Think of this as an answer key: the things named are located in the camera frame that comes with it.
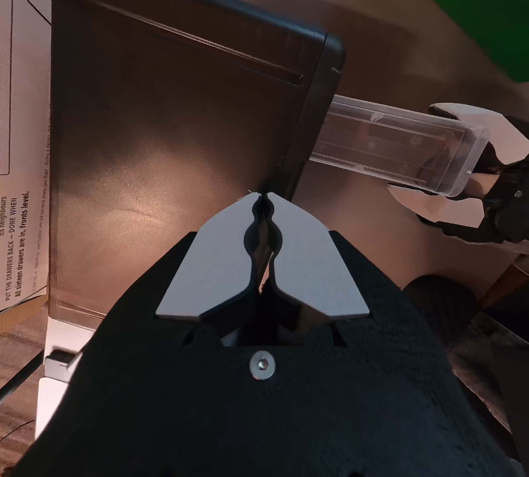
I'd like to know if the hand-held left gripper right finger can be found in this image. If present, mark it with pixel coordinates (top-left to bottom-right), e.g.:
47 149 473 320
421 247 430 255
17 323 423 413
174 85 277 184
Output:
264 192 370 327

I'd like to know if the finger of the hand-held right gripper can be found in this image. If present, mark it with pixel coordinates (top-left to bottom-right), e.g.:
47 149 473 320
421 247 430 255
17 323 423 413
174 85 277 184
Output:
388 173 503 244
429 102 519 164

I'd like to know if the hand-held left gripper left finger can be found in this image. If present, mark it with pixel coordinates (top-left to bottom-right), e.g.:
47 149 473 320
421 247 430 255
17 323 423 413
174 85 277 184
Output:
155 193 265 321

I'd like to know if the clear plastic drawer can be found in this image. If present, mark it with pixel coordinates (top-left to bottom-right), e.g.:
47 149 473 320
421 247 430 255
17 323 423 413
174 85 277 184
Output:
308 94 490 198

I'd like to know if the black drawer cabinet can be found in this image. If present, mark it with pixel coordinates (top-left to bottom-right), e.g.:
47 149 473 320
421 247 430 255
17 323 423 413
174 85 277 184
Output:
47 0 347 331

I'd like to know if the black textured chair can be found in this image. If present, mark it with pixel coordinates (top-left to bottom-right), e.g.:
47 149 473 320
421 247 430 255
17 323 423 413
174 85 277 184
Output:
403 275 482 347

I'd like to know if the silver metal clamp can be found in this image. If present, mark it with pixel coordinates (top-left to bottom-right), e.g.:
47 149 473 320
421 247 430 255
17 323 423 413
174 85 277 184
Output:
43 347 85 383

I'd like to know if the white instruction poster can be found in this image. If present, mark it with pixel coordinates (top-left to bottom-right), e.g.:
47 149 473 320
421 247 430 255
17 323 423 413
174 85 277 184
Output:
0 0 52 314

